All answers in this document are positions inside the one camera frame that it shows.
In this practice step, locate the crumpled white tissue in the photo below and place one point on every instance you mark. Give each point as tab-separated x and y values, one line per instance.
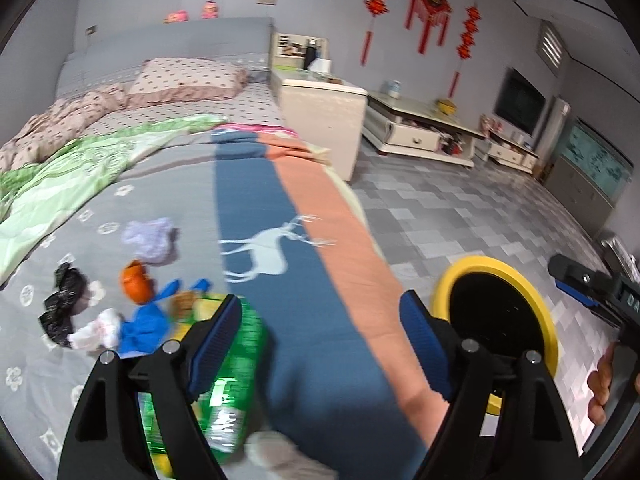
96	289
97	330
280	455

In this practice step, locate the fish tank on grey cabinet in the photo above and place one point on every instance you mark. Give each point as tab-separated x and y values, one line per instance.
590	170

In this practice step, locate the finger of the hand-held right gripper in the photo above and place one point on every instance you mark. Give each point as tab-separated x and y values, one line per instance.
575	280

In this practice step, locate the red diamond knot hanging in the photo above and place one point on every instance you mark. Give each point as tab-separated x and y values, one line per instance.
430	2

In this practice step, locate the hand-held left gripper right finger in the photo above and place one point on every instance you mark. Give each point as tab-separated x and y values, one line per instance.
422	345

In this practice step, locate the orange peel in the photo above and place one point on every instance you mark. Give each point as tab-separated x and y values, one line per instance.
136	282

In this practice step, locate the cream bedside cabinet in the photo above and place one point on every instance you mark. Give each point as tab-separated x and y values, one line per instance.
325	120

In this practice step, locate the green plastic bottle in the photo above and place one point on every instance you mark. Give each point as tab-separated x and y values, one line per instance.
240	360

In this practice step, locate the green patterned quilt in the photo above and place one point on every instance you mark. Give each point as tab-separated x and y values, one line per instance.
75	175

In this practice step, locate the white standing air conditioner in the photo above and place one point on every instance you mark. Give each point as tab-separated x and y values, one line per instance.
552	130

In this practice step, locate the black bin with yellow rim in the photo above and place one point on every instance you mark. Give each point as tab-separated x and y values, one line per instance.
492	300

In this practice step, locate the white tissue box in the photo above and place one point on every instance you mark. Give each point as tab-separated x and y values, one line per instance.
321	65

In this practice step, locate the pink cloth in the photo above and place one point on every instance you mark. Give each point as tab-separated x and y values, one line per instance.
250	129

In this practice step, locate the purple foam fruit net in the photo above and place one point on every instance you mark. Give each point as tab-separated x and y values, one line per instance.
150	240

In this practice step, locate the cream television stand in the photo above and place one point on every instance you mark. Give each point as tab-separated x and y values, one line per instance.
510	152

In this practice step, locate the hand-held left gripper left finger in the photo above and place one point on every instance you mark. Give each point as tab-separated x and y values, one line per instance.
220	340

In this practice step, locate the bed with grey flower sheet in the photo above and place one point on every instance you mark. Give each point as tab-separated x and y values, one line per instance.
165	185

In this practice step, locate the small pale cup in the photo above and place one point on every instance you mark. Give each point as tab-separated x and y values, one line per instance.
393	88

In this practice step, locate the cream low table with drawer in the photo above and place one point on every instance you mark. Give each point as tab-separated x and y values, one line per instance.
410	130

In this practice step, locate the blue rubber glove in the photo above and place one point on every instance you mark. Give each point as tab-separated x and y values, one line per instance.
145	325

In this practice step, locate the black flask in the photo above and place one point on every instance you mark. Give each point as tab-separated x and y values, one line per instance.
311	56

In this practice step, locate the black plastic bag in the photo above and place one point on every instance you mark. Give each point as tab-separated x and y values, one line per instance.
62	302

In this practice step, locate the green snack packet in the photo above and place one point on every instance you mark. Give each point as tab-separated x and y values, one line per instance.
184	303

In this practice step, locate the pink dotted pillow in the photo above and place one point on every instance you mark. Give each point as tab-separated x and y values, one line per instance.
185	77

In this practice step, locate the person's right hand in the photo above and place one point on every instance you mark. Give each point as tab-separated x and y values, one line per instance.
600	385

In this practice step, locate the blue and orange deer blanket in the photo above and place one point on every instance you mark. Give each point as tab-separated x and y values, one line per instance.
310	310

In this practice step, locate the pink doll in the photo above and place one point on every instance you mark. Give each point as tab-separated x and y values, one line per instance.
176	17
210	10

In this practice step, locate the pink dotted quilt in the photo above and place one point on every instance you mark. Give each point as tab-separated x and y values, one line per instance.
45	125

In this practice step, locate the cream bedside shelf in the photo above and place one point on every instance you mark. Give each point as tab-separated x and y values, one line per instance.
295	45

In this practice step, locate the black television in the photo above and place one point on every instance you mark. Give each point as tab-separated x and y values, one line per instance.
519	102

